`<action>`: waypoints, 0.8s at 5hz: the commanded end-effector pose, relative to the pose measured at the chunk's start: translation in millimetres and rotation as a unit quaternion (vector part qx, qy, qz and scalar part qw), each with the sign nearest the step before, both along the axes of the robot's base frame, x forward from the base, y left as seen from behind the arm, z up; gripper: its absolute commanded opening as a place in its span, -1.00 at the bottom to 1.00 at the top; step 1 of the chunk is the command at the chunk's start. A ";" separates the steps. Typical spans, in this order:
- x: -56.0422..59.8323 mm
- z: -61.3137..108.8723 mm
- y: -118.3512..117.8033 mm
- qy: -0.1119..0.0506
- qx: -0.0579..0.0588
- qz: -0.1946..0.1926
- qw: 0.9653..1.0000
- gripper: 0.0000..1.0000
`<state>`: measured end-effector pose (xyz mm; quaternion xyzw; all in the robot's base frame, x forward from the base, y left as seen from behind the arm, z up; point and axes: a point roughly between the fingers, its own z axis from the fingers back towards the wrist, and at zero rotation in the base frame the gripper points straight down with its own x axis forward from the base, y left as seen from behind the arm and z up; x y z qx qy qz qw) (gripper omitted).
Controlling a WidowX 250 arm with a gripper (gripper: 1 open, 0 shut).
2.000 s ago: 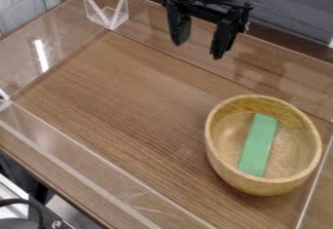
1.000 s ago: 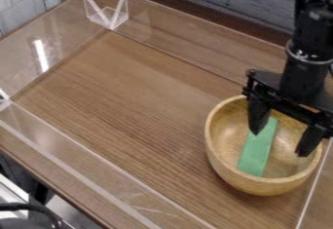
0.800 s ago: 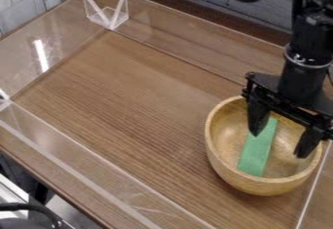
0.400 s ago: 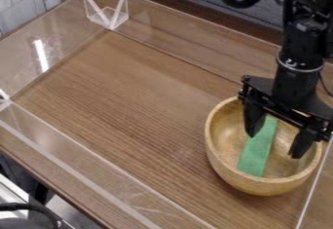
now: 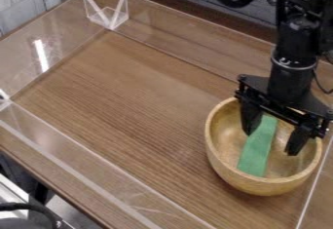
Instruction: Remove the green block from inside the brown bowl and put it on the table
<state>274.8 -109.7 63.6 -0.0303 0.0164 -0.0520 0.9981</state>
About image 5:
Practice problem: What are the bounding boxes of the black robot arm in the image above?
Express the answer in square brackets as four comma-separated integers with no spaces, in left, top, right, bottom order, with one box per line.
[236,0,333,156]

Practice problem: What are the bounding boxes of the black metal table frame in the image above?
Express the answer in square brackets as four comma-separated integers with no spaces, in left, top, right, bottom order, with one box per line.
[0,154,77,229]

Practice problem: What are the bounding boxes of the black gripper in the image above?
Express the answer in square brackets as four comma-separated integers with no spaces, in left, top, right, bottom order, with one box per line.
[236,52,333,156]

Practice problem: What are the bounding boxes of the brown wooden bowl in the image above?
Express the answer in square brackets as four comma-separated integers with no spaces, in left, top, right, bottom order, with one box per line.
[205,97,323,196]

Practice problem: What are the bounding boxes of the black cable lower left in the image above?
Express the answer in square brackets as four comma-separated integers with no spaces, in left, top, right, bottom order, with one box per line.
[0,203,63,229]

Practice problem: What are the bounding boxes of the green rectangular block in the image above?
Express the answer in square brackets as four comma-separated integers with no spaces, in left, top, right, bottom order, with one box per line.
[237,116,279,177]

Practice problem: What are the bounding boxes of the clear acrylic front wall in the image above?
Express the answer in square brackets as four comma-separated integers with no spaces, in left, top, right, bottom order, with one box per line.
[0,100,216,229]

